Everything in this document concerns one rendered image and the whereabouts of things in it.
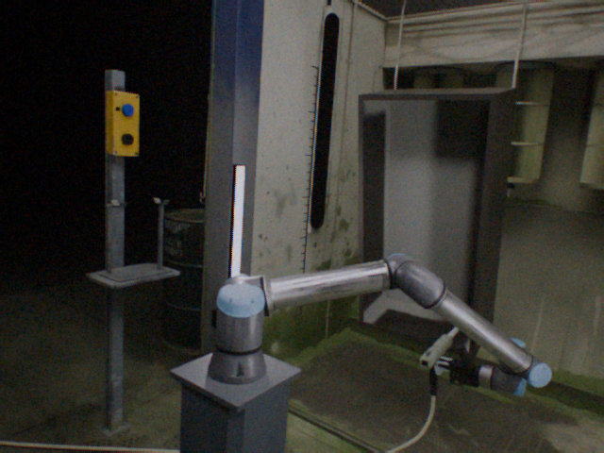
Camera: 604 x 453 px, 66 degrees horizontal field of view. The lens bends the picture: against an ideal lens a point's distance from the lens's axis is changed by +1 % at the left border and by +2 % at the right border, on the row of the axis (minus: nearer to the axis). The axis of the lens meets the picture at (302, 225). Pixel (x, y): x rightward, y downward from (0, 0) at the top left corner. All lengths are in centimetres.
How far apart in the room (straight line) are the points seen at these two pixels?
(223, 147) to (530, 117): 188
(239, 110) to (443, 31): 160
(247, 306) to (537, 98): 234
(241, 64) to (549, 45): 178
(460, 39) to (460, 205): 125
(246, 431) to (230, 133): 137
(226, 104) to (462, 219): 131
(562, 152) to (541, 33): 80
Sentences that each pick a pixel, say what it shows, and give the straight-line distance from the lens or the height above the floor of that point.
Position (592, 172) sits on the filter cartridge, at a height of 135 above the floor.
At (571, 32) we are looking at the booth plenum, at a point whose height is 211.
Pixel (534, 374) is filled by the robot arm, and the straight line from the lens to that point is 191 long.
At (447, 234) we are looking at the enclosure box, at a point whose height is 98.
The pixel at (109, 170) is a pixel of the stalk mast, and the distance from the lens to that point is 219.
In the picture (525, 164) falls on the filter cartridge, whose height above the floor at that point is 137.
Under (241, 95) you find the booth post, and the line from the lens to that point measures 234.
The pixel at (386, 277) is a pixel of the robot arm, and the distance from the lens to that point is 170.
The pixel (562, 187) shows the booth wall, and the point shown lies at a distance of 353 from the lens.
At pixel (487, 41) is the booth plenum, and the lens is 328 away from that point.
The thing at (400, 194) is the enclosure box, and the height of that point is 117.
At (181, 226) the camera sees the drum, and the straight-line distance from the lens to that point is 303.
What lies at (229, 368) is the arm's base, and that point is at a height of 69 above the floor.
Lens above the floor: 137
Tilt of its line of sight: 9 degrees down
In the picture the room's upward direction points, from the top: 4 degrees clockwise
